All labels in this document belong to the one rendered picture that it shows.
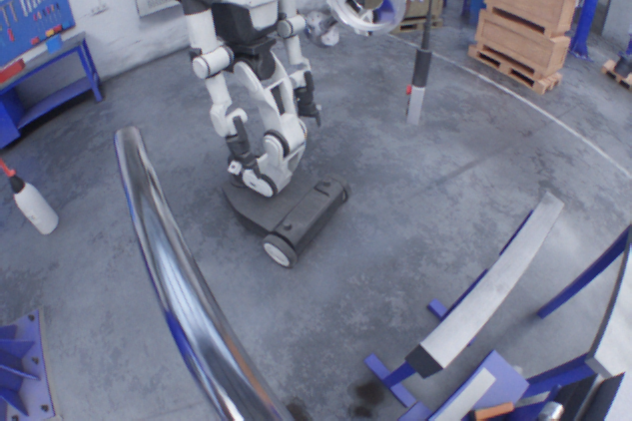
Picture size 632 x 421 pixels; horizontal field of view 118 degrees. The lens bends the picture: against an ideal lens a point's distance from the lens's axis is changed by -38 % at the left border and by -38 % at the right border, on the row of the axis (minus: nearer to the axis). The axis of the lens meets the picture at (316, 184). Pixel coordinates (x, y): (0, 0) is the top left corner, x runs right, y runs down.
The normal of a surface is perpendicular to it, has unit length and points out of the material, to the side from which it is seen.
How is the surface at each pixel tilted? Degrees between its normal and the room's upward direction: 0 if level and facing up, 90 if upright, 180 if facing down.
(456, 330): 0
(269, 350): 0
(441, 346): 0
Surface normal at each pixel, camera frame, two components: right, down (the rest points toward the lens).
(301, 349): -0.04, -0.69
